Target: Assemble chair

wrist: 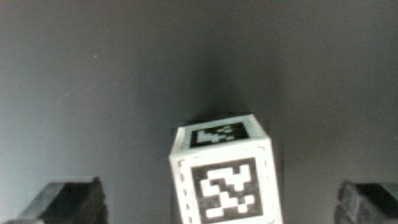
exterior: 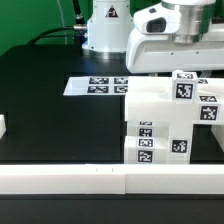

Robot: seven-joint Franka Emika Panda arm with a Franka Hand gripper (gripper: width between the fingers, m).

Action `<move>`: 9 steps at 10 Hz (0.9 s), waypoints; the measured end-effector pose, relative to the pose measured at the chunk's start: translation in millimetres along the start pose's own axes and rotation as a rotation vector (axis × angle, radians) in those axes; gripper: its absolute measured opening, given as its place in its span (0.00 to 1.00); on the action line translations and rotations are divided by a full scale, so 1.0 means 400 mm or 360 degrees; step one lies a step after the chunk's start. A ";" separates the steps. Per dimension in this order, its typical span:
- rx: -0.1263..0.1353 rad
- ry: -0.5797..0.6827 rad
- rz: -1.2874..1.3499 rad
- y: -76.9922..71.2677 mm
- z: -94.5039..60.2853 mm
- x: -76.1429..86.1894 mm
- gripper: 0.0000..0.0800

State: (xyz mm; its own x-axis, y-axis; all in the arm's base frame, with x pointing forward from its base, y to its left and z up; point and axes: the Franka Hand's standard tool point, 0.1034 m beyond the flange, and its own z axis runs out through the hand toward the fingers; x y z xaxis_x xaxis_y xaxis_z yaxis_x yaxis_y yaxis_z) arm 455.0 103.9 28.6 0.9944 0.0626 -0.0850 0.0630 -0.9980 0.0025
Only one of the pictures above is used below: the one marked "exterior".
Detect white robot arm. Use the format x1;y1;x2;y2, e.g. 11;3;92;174
83;0;224;73

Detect white sheet with four tags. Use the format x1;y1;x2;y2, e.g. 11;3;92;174
63;76;128;96

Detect white part at left edge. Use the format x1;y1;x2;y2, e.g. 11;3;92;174
0;115;6;139

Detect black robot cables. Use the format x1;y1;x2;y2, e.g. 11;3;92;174
26;0;88;47

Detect white front rail fixture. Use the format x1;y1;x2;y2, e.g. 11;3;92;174
0;164;224;195

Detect white part at right edge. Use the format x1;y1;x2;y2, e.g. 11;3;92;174
215;126;224;151

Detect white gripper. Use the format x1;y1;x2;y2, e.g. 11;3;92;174
126;6;224;73

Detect white tagged cube block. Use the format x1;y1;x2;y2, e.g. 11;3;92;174
172;70;198;102

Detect white chair back frame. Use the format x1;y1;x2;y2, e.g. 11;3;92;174
125;76;224;125

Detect white chair seat part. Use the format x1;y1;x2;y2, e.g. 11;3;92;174
165;123;193;164

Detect white part at edge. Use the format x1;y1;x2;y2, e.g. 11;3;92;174
215;126;224;151
0;115;6;139

